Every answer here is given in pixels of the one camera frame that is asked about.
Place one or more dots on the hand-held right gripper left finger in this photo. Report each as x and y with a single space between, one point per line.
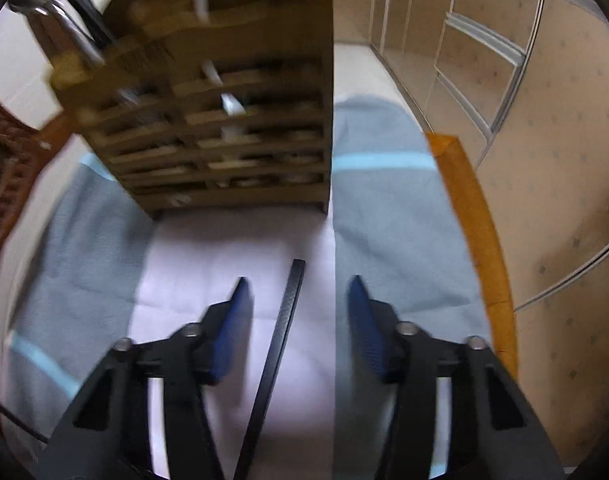
229 330

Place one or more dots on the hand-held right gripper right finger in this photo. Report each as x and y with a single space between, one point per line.
367 330

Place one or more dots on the single black chopstick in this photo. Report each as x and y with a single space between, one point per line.
278 345

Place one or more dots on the wooden slatted utensil holder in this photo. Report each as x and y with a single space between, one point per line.
274 45

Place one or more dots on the metal spoon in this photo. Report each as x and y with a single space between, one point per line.
77 35

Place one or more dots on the grey pink plaid cloth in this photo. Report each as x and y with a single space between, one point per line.
399 220

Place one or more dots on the orange wooden table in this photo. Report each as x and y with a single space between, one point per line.
464 200

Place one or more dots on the beige kitchen cabinets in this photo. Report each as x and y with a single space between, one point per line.
559 160

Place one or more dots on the carved brown wooden chair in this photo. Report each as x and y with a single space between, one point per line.
4 200

